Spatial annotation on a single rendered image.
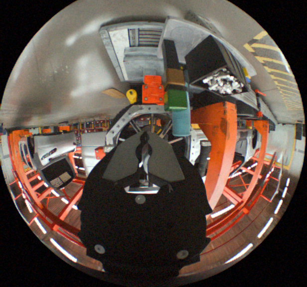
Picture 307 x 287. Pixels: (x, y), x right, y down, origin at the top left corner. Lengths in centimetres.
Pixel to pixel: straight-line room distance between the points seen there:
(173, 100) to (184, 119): 23
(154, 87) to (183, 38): 33
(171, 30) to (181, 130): 36
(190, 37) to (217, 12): 54
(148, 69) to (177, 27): 56
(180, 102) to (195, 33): 21
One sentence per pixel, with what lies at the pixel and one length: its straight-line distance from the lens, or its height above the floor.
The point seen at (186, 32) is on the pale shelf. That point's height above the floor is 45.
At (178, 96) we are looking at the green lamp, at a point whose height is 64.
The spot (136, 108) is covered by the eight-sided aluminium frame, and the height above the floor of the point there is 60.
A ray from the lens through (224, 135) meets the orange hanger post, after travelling 69.
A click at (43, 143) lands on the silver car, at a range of 265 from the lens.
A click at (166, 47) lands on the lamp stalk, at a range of 25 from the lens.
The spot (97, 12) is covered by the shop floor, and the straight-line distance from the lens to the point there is 76.
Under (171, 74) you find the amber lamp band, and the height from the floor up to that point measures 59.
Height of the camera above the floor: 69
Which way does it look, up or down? 6 degrees up
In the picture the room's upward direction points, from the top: 179 degrees clockwise
